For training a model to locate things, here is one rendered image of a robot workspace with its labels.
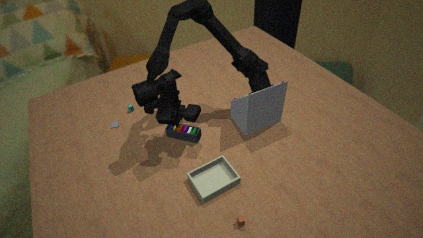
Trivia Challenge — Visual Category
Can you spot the small orange block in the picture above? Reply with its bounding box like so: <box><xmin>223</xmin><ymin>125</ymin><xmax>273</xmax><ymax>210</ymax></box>
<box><xmin>237</xmin><ymin>216</ymin><xmax>245</xmax><ymax>227</ymax></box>

